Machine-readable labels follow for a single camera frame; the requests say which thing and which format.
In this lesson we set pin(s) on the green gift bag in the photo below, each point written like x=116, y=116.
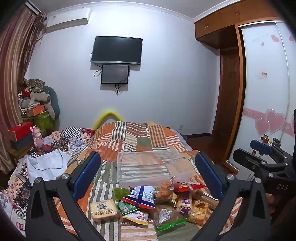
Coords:
x=44, y=122

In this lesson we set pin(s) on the clear plastic storage container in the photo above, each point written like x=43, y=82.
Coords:
x=148, y=166

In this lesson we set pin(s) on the white plastic bag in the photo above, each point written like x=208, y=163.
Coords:
x=46, y=165

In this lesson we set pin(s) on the clear bag of fried snacks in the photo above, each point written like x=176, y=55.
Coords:
x=165, y=193

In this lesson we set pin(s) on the striped patchwork blanket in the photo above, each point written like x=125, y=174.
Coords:
x=138, y=136

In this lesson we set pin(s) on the grey plush toy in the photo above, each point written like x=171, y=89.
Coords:
x=52, y=102

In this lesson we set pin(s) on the camouflage cloth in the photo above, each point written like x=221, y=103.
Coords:
x=34, y=84

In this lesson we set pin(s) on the yellow hoop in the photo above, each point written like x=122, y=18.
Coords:
x=108, y=114

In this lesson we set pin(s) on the wooden overhead cabinet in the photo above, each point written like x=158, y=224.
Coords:
x=231, y=23

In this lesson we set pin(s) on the small black monitor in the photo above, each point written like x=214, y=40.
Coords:
x=115, y=74

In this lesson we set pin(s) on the golden pastry packet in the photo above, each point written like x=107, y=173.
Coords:
x=197, y=212

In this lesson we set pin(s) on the green snack packet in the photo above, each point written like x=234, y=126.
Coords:
x=127, y=207

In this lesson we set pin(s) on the white air conditioner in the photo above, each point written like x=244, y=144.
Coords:
x=67, y=19

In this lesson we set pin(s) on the pink plush toy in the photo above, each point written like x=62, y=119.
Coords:
x=37, y=138

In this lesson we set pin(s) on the wooden door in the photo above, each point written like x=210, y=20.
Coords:
x=227, y=92

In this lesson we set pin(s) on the pale bread packet with barcode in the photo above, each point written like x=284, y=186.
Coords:
x=103, y=209

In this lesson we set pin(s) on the brown biscuit packet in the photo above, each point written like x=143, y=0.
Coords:
x=205, y=198

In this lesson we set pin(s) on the red snack packet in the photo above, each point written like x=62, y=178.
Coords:
x=187, y=186

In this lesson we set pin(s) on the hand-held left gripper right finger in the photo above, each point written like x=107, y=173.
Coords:
x=208, y=172

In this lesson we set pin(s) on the orange box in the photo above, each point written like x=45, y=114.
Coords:
x=34, y=111

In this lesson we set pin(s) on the wall-mounted black television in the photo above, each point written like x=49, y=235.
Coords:
x=116, y=49

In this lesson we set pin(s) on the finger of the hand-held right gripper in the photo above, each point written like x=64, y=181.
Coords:
x=247, y=160
x=261, y=147

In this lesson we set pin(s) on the blue white red chip bag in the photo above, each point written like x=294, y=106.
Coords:
x=142, y=195

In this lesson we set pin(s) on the striped brown curtain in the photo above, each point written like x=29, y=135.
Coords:
x=13, y=69

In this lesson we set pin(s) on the white red door sticker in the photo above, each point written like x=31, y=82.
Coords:
x=262, y=74

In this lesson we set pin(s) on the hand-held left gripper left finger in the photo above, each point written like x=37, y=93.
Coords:
x=89, y=170

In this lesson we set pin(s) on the dark grey box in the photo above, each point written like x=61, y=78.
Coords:
x=22, y=143

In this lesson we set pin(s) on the checkered floral quilt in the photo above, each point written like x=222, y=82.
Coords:
x=69, y=139

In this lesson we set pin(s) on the bread bag with green strip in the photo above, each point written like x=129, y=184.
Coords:
x=167, y=219

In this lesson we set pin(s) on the red box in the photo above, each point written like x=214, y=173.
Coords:
x=19, y=131

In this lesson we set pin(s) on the wall socket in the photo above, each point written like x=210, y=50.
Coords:
x=180, y=127

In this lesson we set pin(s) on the white heart-print sliding door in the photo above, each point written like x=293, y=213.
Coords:
x=261, y=104

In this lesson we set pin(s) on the purple label bread packet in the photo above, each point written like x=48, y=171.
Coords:
x=185, y=202

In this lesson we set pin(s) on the green jelly cup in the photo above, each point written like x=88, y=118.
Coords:
x=121, y=193

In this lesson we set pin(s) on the yellow white snack packet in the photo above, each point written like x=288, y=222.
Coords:
x=136, y=217

